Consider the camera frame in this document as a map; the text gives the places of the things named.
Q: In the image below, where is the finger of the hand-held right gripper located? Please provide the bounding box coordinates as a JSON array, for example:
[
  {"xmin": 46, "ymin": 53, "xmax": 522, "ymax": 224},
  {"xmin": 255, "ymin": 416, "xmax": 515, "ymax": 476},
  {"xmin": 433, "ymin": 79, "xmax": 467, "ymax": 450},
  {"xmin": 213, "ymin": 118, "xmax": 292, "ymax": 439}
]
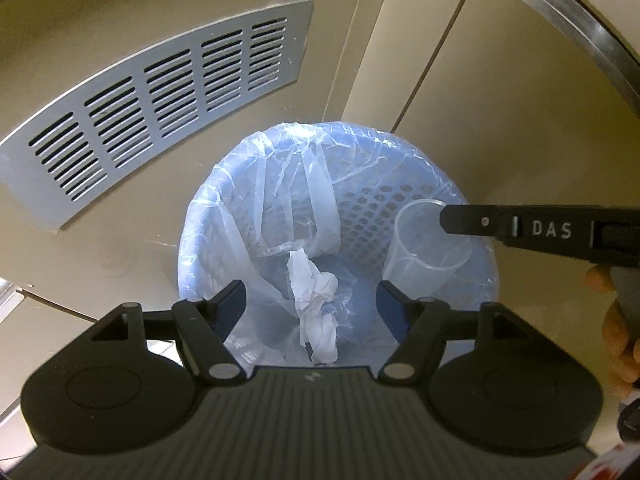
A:
[{"xmin": 440, "ymin": 203, "xmax": 518, "ymax": 248}]

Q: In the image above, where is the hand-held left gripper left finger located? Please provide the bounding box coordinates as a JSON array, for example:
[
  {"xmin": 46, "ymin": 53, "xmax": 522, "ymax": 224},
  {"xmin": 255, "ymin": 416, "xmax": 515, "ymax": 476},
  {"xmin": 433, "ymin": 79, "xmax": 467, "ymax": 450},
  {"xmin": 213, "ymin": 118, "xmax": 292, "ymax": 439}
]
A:
[{"xmin": 89, "ymin": 280, "xmax": 247, "ymax": 387}]

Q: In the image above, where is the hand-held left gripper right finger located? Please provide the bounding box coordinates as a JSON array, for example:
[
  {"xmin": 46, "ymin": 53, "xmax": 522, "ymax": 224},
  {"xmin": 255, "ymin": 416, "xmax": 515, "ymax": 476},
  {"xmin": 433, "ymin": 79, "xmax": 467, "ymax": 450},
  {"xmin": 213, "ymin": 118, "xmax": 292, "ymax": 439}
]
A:
[{"xmin": 375, "ymin": 280, "xmax": 533, "ymax": 386}]

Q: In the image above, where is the clear plastic cup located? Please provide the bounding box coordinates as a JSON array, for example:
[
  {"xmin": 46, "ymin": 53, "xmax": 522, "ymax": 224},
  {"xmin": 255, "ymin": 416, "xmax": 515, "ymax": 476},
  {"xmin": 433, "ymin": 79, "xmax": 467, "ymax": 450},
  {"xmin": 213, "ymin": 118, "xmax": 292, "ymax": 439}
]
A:
[{"xmin": 382, "ymin": 200, "xmax": 473, "ymax": 291}]

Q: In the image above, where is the white tissue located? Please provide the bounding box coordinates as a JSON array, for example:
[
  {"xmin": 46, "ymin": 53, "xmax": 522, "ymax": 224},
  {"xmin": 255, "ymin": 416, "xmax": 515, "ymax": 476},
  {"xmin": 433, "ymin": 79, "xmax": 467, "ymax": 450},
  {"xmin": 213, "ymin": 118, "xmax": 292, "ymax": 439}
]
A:
[{"xmin": 287, "ymin": 249, "xmax": 341, "ymax": 365}]

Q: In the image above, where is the translucent plastic bin liner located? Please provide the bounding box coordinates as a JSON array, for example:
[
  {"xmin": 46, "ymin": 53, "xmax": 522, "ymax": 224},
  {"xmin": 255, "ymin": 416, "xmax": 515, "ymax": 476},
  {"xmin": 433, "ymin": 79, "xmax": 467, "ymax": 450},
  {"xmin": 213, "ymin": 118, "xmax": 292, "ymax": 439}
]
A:
[{"xmin": 177, "ymin": 120, "xmax": 501, "ymax": 367}]

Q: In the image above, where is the blue perforated waste bin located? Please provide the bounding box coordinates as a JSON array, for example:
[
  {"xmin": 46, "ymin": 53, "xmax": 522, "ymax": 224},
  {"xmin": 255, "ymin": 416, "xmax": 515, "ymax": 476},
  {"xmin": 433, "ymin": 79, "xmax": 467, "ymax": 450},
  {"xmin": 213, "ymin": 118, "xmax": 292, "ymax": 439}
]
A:
[{"xmin": 177, "ymin": 120, "xmax": 501, "ymax": 367}]

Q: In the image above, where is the person's right hand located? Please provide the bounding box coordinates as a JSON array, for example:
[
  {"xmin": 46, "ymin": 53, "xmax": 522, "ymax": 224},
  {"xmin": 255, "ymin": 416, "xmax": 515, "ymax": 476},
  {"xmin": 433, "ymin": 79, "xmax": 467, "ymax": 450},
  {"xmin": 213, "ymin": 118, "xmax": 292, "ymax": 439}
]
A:
[{"xmin": 585, "ymin": 265, "xmax": 640, "ymax": 401}]

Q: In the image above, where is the red white patterned cloth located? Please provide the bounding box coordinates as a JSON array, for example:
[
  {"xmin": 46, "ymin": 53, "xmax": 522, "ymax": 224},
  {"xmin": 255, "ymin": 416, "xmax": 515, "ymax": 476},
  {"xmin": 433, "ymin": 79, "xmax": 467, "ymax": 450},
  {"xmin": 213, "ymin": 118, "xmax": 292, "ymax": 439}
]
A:
[{"xmin": 575, "ymin": 442, "xmax": 640, "ymax": 480}]

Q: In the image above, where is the steel trim strip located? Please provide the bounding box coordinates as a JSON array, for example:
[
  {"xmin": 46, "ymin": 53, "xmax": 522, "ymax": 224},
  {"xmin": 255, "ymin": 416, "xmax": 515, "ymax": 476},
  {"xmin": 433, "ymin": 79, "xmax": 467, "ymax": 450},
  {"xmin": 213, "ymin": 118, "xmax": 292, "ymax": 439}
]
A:
[{"xmin": 480, "ymin": 0, "xmax": 640, "ymax": 128}]

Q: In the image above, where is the grey metal vent grille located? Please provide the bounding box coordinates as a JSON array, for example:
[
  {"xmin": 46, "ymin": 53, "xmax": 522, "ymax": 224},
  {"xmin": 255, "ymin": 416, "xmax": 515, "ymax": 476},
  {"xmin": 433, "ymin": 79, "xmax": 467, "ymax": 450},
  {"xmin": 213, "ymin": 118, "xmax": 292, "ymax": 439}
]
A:
[{"xmin": 0, "ymin": 0, "xmax": 315, "ymax": 232}]

